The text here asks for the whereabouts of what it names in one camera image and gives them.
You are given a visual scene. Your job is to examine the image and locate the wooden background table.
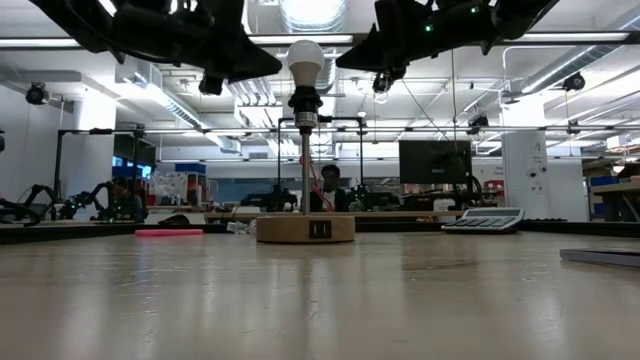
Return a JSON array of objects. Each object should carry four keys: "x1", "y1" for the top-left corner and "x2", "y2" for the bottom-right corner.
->
[{"x1": 589, "y1": 180, "x2": 640, "y2": 224}]

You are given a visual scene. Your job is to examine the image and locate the person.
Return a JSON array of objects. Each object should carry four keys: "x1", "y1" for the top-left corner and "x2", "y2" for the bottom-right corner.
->
[
  {"x1": 107, "y1": 176, "x2": 150, "y2": 224},
  {"x1": 308, "y1": 163, "x2": 351, "y2": 214}
]

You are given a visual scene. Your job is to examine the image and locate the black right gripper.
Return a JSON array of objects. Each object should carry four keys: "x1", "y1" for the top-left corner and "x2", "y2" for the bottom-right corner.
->
[{"x1": 335, "y1": 0, "x2": 501, "y2": 71}]

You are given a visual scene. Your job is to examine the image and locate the pink marker pen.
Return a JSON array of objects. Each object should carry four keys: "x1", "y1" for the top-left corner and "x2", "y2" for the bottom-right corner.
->
[{"x1": 134, "y1": 228, "x2": 205, "y2": 238}]

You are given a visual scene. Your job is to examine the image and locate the blue storage bins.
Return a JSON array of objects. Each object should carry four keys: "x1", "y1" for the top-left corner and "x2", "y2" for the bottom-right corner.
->
[{"x1": 589, "y1": 174, "x2": 640, "y2": 216}]

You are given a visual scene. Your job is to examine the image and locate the clear plastic wrapper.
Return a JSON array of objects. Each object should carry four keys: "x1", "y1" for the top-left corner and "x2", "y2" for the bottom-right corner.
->
[{"x1": 225, "y1": 219, "x2": 259, "y2": 236}]

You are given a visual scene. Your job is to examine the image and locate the wooden base lamp with socket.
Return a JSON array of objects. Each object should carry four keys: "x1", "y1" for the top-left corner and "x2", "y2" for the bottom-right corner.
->
[{"x1": 255, "y1": 84, "x2": 357, "y2": 245}]

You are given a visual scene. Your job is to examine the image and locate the Arcadia picture book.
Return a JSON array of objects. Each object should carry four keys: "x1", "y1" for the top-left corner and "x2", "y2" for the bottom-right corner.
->
[{"x1": 558, "y1": 247, "x2": 640, "y2": 269}]

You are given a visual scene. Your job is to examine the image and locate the black monitor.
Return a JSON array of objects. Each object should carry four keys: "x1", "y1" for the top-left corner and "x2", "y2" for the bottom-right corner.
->
[{"x1": 398, "y1": 139, "x2": 474, "y2": 185}]

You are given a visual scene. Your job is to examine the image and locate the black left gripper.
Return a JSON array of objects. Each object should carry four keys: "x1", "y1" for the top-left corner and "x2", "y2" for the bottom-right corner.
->
[{"x1": 109, "y1": 0, "x2": 283, "y2": 84}]

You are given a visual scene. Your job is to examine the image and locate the grey desk calculator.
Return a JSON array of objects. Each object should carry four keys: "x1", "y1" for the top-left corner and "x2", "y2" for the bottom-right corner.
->
[{"x1": 440, "y1": 207, "x2": 526, "y2": 235}]

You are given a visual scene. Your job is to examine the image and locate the white lightbulb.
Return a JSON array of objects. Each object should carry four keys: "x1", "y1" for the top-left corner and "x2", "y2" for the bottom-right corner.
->
[{"x1": 286, "y1": 39, "x2": 326, "y2": 89}]

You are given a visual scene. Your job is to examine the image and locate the black background rig frame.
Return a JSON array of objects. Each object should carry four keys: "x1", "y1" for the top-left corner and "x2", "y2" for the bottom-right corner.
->
[
  {"x1": 53, "y1": 127, "x2": 147, "y2": 221},
  {"x1": 277, "y1": 115, "x2": 365, "y2": 201}
]

